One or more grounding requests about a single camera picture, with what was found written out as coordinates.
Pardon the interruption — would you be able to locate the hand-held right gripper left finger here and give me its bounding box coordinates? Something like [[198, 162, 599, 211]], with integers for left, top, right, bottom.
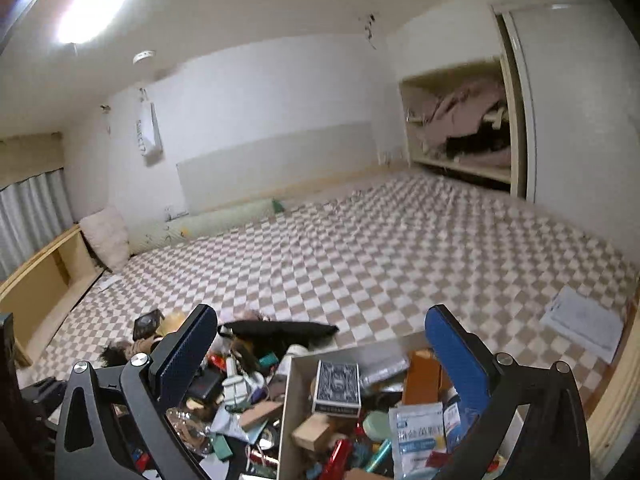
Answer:
[[53, 304, 219, 480]]

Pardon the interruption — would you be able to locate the beige curtain valance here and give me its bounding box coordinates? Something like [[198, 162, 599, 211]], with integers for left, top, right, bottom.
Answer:
[[0, 132, 65, 191]]

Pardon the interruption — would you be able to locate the grey curtain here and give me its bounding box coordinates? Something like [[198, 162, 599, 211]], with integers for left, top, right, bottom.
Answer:
[[0, 170, 75, 281]]

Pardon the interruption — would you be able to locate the black small box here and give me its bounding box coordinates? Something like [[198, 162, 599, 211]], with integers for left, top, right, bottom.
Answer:
[[132, 311, 165, 341]]

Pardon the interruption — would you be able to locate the green round case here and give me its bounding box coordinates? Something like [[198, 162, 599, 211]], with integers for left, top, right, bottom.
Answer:
[[362, 412, 396, 438]]

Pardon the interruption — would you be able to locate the brown leather strap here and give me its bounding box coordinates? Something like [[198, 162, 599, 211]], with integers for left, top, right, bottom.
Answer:
[[402, 349, 451, 408]]

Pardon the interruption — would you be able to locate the pinkish wooden block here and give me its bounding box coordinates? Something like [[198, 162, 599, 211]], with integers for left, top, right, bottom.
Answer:
[[240, 401, 283, 431]]

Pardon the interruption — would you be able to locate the wooden bedside shelf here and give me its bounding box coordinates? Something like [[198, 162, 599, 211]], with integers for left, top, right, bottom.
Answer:
[[0, 224, 108, 366]]

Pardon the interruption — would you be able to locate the green bolster pillow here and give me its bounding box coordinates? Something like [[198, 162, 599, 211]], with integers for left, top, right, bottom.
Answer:
[[162, 199, 286, 241]]

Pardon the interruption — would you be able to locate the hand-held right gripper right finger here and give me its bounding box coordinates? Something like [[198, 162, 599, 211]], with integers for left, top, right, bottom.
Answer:
[[425, 304, 591, 480]]

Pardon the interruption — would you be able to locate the white sliding door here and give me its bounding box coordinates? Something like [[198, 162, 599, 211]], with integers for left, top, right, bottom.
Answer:
[[492, 0, 640, 241]]

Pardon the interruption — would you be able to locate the brown cord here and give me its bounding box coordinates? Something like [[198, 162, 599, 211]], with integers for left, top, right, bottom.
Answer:
[[165, 407, 216, 456]]

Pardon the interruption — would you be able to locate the black fabric pouch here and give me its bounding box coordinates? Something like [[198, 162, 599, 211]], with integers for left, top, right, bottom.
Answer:
[[220, 319, 340, 353]]

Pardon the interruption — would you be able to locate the wooden bed frame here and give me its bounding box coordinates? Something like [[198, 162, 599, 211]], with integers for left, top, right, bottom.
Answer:
[[585, 305, 640, 461]]

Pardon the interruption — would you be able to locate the white storage box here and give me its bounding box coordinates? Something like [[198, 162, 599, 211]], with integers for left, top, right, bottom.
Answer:
[[277, 332, 531, 480]]

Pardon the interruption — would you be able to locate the white headboard panel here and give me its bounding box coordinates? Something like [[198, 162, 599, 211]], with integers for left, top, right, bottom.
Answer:
[[176, 121, 378, 216]]

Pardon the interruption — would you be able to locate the wooden wardrobe shelf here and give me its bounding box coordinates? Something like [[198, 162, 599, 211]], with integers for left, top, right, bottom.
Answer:
[[399, 57, 526, 193]]

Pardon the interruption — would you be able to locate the clear plastic case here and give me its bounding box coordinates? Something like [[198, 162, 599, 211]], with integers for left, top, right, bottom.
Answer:
[[360, 355, 416, 386]]

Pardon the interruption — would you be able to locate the pile of clothes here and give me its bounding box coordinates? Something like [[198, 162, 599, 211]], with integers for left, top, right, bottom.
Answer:
[[405, 80, 513, 166]]

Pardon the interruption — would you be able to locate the white plastic device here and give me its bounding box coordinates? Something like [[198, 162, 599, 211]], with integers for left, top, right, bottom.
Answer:
[[221, 375, 251, 408]]

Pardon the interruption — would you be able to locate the teal lighter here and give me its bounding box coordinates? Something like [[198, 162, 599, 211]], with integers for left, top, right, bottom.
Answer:
[[367, 440, 393, 473]]

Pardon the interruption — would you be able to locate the white paper bag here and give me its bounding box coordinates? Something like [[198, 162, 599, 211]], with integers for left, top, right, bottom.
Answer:
[[135, 89, 165, 167]]

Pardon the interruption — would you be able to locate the white blue medicine sachet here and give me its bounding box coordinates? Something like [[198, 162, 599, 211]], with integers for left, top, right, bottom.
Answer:
[[389, 402, 446, 480]]

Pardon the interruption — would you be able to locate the checkered bedsheet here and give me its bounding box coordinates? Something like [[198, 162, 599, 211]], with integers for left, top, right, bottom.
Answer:
[[17, 170, 640, 411]]

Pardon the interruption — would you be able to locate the white fluffy pillow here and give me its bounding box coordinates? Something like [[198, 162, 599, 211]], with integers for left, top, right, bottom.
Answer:
[[79, 206, 132, 271]]

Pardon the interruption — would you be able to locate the black feather toy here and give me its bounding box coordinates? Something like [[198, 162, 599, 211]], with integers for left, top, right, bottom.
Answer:
[[97, 341, 136, 368]]

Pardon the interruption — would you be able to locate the black square box red dot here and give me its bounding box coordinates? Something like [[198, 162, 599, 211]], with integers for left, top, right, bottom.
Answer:
[[189, 371, 223, 403]]

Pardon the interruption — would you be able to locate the white cap bottle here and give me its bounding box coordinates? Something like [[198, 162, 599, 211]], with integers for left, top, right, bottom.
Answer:
[[275, 344, 308, 376]]

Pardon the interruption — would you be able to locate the red metallic lighter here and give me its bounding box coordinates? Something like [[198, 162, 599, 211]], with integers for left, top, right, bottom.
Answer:
[[320, 439, 353, 480]]

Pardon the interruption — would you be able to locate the yellow plastic item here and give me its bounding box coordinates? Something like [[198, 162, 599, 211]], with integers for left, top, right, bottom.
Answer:
[[160, 310, 191, 336]]

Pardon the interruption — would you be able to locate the playing card box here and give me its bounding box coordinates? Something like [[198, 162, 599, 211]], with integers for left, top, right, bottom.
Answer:
[[312, 360, 362, 418]]

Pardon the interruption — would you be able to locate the light wooden block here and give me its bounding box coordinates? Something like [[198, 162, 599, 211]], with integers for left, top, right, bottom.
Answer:
[[291, 412, 336, 453]]

